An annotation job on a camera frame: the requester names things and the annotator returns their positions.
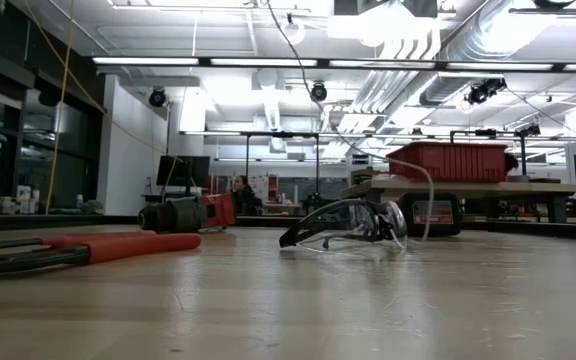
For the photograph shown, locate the red black cordless drill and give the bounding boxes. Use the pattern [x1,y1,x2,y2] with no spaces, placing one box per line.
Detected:
[137,192,237,235]

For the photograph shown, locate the black ceiling camera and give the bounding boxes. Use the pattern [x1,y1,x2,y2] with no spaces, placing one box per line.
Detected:
[515,122,543,139]
[147,88,168,109]
[309,81,329,104]
[466,77,508,107]

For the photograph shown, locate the red plastic bin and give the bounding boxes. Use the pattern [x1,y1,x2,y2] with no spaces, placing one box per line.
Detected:
[386,141,509,184]

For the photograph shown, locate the person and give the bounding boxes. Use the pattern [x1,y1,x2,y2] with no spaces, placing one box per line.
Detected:
[230,174,264,217]

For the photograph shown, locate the white cord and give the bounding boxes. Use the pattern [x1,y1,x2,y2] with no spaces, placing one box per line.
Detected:
[265,0,437,244]

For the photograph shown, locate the wooden work table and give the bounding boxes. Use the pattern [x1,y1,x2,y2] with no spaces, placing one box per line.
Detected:
[340,173,576,225]

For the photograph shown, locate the white round ceiling lamp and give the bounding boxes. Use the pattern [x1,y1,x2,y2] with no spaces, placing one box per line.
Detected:
[278,13,307,47]

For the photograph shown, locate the white bottles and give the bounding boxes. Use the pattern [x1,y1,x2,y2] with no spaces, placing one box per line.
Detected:
[15,184,42,215]

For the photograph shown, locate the yellow cable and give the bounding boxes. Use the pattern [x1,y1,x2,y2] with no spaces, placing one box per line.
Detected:
[21,0,169,216]

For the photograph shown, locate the red handled pliers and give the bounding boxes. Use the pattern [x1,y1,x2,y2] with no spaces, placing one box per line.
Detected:
[0,230,203,281]

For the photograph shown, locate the clear black safety glasses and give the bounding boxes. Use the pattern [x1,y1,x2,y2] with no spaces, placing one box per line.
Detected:
[278,198,409,253]

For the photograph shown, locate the black overhead light bar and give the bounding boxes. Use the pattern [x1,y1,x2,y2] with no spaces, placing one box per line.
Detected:
[90,55,576,74]

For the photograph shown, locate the red black drill battery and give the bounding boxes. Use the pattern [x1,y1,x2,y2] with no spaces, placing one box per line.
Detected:
[398,192,463,237]

